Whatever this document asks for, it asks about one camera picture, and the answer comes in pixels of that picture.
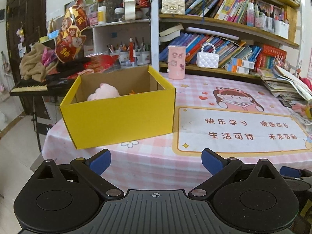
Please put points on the red figurine pen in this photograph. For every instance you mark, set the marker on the red figurine pen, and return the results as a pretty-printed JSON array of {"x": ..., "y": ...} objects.
[{"x": 131, "y": 51}]

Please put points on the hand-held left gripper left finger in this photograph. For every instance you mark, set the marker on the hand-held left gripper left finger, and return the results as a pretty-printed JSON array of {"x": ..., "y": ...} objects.
[{"x": 100, "y": 162}]

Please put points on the cream quilted pearl handbag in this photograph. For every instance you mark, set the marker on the cream quilted pearl handbag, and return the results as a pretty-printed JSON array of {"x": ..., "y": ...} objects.
[{"x": 173, "y": 6}]

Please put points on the wooden bookshelf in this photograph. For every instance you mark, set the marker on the wooden bookshelf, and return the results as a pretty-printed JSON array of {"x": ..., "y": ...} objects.
[{"x": 178, "y": 17}]

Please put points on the white jar yellow label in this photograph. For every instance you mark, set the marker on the white jar yellow label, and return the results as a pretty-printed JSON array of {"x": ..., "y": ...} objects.
[{"x": 102, "y": 17}]

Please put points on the red gold paper decoration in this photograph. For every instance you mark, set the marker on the red gold paper decoration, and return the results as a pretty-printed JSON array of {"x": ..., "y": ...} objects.
[{"x": 67, "y": 43}]

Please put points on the dark wooden door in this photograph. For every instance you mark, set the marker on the dark wooden door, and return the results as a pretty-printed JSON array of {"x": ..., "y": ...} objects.
[{"x": 26, "y": 17}]

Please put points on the red plastic bag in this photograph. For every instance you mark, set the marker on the red plastic bag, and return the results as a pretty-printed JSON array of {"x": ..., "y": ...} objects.
[{"x": 102, "y": 61}]

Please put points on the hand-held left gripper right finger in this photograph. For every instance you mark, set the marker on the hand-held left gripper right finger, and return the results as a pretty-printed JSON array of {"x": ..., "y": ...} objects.
[{"x": 212, "y": 160}]

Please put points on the row of blue books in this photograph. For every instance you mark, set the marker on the row of blue books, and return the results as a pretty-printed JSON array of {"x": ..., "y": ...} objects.
[{"x": 195, "y": 43}]

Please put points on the white pen holder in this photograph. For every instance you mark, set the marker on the white pen holder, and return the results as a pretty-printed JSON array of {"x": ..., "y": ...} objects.
[
  {"x": 143, "y": 57},
  {"x": 121, "y": 58}
]

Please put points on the white paper roll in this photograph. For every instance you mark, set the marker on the white paper roll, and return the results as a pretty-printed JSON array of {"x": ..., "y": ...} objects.
[{"x": 214, "y": 33}]

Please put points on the row of colourful paperback books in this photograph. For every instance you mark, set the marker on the row of colourful paperback books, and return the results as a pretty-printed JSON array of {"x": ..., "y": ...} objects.
[{"x": 226, "y": 7}]

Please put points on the red dictionaries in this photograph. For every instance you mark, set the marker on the red dictionaries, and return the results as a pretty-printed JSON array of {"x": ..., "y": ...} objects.
[{"x": 270, "y": 56}]

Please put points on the white tape holder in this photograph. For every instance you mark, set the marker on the white tape holder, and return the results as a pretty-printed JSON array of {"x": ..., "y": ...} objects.
[{"x": 129, "y": 7}]

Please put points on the cream thick books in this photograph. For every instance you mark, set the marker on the cream thick books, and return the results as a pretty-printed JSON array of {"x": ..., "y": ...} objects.
[{"x": 170, "y": 33}]

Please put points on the white shelf cabinet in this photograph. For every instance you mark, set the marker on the white shelf cabinet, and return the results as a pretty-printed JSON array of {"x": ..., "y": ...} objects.
[{"x": 109, "y": 36}]

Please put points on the pink checked tablecloth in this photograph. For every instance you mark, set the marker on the pink checked tablecloth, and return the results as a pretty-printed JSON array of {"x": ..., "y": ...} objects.
[{"x": 151, "y": 156}]

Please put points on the stack of magazines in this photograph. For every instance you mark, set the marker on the stack of magazines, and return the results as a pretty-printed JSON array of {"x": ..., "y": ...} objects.
[{"x": 280, "y": 85}]

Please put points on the white orange carton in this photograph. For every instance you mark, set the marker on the white orange carton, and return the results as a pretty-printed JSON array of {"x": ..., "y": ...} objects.
[
  {"x": 243, "y": 63},
  {"x": 236, "y": 69}
]

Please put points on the white quilted pearl handbag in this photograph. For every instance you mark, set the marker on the white quilted pearl handbag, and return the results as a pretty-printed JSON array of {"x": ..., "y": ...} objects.
[{"x": 207, "y": 61}]

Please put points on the pink sticker container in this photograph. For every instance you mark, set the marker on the pink sticker container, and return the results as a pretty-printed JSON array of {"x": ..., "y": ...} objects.
[{"x": 176, "y": 63}]

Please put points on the black cloth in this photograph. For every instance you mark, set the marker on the black cloth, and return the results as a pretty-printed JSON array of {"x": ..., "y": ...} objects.
[{"x": 73, "y": 63}]

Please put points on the black keyboard piano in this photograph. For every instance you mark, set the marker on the black keyboard piano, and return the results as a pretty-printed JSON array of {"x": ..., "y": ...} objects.
[{"x": 26, "y": 86}]

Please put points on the pink yellow plush toy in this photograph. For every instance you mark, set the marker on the pink yellow plush toy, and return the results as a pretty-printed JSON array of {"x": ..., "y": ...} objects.
[{"x": 302, "y": 109}]

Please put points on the pink plush pig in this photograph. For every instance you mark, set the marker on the pink plush pig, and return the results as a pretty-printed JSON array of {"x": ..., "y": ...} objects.
[{"x": 104, "y": 92}]

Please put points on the beige cloth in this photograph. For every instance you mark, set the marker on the beige cloth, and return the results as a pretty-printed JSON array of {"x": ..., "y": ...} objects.
[{"x": 33, "y": 65}]

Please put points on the white stationery organizer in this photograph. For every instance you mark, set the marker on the white stationery organizer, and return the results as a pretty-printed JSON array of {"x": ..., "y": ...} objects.
[{"x": 282, "y": 30}]

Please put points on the yellow cardboard box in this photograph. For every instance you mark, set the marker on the yellow cardboard box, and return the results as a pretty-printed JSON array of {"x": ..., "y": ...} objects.
[{"x": 117, "y": 121}]

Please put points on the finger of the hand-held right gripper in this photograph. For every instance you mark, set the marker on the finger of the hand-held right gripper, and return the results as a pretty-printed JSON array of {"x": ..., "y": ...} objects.
[{"x": 290, "y": 172}]

